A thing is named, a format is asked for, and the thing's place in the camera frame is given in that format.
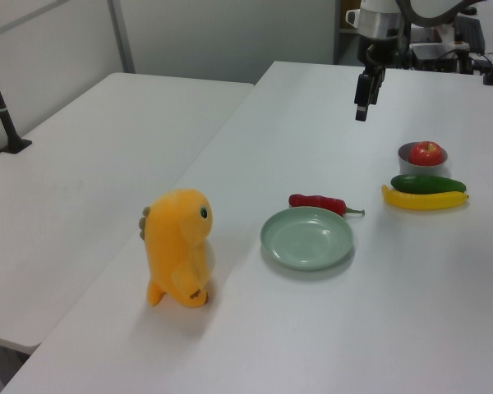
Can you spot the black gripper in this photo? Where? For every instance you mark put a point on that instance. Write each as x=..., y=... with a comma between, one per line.
x=378, y=53

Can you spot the red apple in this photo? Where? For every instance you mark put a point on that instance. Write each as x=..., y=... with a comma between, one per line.
x=425, y=153

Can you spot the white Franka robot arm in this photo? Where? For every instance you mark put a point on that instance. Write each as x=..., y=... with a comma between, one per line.
x=376, y=20

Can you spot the white box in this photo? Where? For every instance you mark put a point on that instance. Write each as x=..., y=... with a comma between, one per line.
x=431, y=49

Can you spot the grey bowl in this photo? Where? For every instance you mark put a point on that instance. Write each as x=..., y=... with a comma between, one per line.
x=404, y=162

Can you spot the green cucumber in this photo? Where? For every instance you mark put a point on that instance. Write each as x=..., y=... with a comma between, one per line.
x=427, y=184

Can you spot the yellow banana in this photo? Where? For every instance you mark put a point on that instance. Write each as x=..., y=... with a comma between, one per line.
x=423, y=201

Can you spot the red chili pepper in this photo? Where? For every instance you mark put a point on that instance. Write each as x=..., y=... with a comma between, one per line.
x=316, y=201

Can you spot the pale green plate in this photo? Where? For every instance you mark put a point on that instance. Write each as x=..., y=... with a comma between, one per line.
x=306, y=238

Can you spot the yellow plush dinosaur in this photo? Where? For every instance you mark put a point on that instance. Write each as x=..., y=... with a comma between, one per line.
x=176, y=246

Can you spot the white side table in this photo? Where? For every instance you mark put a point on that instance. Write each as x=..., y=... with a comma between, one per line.
x=65, y=184

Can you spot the black pole with white band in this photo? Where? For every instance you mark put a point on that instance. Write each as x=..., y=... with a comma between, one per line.
x=2, y=111

